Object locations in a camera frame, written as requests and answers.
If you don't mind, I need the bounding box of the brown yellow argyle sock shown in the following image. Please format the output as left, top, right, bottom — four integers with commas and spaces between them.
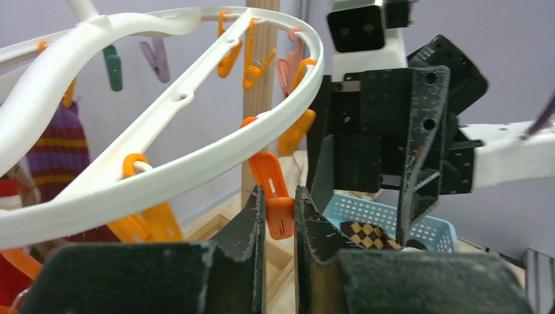
340, 221, 402, 251

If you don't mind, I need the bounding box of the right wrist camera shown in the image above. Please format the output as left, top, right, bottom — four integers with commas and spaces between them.
327, 0, 413, 81

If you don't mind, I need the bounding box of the light blue plastic basket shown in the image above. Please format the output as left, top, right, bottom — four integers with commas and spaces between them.
323, 194, 459, 253

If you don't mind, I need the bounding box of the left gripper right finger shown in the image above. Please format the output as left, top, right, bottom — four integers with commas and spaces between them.
295, 186, 533, 313

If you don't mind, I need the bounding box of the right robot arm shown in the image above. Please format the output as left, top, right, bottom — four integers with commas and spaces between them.
306, 65, 554, 243

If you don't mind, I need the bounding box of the white round clip hanger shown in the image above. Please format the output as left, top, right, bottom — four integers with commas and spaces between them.
1, 7, 317, 249

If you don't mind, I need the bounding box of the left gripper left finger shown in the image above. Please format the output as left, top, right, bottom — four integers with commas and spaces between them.
20, 186, 266, 313

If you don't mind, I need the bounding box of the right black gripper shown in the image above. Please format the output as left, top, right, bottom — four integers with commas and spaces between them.
305, 65, 489, 246

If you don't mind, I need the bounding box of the teal clothes clip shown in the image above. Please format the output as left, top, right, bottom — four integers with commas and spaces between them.
103, 45, 123, 92

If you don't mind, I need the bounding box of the orange squeezed clothes clip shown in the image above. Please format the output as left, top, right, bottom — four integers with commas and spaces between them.
240, 116, 296, 241

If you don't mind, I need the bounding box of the red santa sock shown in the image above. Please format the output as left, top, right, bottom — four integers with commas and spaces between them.
1, 179, 41, 313

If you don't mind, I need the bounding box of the purple clothes clip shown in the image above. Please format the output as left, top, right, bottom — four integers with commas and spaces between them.
139, 37, 171, 83

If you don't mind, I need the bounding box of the purple yellow hanging sock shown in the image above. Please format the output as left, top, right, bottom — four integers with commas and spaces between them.
27, 101, 90, 202

